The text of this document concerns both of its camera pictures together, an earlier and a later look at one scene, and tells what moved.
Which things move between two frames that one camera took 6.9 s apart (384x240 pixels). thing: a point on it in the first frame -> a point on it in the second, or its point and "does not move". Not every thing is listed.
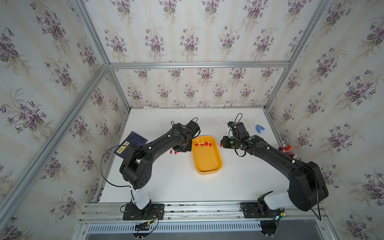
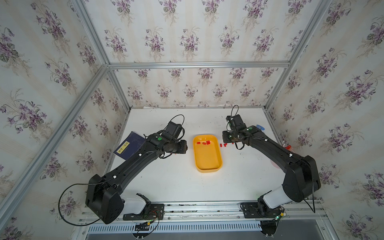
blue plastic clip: (258, 127) does not move
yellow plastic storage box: (206, 154) does not move
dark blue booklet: (133, 140) does not move
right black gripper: (224, 142) -> (224, 139)
